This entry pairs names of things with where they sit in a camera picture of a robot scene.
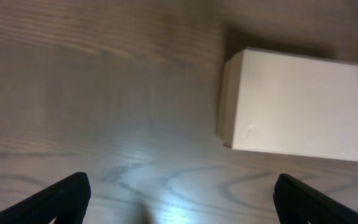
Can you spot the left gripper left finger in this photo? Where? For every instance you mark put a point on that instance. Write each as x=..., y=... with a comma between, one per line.
x=63, y=202

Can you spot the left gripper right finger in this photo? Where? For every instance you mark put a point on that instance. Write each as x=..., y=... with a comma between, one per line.
x=298, y=203

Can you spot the brown cardboard box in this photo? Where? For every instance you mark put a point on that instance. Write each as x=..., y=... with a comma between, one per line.
x=282, y=103

